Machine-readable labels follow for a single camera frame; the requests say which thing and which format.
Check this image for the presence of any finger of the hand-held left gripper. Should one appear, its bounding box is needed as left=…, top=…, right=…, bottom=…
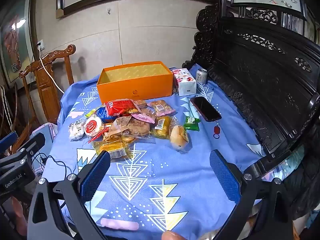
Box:
left=0, top=131, right=18, bottom=151
left=11, top=132, right=46, bottom=160

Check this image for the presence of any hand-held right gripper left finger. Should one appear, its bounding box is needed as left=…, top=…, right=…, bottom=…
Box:
left=27, top=151, right=112, bottom=240

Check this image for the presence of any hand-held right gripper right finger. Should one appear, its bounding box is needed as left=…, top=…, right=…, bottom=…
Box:
left=209, top=149, right=293, bottom=240

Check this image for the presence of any yellow rice cracker packet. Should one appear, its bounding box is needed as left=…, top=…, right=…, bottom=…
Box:
left=92, top=135, right=136, bottom=159

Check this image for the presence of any orange cardboard box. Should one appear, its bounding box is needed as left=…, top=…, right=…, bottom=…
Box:
left=96, top=60, right=174, bottom=105

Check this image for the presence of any person's left hand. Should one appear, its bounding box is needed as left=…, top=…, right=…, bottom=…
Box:
left=11, top=196, right=28, bottom=235

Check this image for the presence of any person's right hand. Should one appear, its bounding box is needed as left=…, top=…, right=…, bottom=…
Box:
left=161, top=231, right=186, bottom=240

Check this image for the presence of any thin red snack packet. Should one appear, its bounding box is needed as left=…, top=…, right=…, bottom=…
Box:
left=87, top=127, right=110, bottom=144

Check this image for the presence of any white round pastry packet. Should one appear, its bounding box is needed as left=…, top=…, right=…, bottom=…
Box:
left=68, top=120, right=85, bottom=141

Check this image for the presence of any red key fob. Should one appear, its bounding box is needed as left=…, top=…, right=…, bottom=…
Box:
left=213, top=120, right=221, bottom=140

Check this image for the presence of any round pastry with red label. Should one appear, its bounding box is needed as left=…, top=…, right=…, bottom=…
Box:
left=84, top=116, right=105, bottom=137

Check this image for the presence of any carved wooden chair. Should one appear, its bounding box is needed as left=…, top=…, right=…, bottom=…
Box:
left=10, top=44, right=77, bottom=153

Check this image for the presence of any beige snack packet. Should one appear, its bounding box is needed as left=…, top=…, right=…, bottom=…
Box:
left=109, top=116, right=132, bottom=133

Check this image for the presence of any blue printed tablecloth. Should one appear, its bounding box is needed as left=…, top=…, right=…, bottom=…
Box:
left=41, top=64, right=265, bottom=240

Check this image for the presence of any blue snack packet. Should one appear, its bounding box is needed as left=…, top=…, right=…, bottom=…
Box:
left=96, top=107, right=118, bottom=123

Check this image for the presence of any bread roll packet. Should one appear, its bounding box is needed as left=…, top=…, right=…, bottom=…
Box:
left=169, top=124, right=189, bottom=152

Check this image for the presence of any green snack packet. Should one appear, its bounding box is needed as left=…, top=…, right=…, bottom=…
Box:
left=184, top=100, right=202, bottom=132

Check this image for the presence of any brown pastry packet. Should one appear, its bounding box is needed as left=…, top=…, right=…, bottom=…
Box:
left=126, top=119, right=151, bottom=137

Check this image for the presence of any black smartphone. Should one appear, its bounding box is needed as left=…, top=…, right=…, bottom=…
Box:
left=190, top=96, right=222, bottom=122

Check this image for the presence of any pink snack packet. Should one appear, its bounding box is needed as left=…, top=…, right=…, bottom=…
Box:
left=131, top=110, right=157, bottom=124

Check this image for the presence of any gold foil snack packet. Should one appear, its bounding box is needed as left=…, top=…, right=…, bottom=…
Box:
left=152, top=116, right=178, bottom=140

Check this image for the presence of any framed red figure painting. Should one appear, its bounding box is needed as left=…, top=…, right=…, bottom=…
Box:
left=0, top=0, right=38, bottom=88

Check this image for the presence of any dark carved wooden bench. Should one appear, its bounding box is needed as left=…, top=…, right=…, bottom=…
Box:
left=181, top=0, right=320, bottom=220

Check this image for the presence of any floral tissue pack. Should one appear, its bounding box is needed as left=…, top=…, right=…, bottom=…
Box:
left=172, top=68, right=197, bottom=97

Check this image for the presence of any silver drink can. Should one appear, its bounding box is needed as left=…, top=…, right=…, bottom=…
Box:
left=195, top=68, right=208, bottom=84

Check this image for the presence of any thin black cable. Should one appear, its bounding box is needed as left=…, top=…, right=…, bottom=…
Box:
left=31, top=152, right=69, bottom=180

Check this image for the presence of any white power cable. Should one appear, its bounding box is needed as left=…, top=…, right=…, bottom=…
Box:
left=38, top=44, right=65, bottom=94

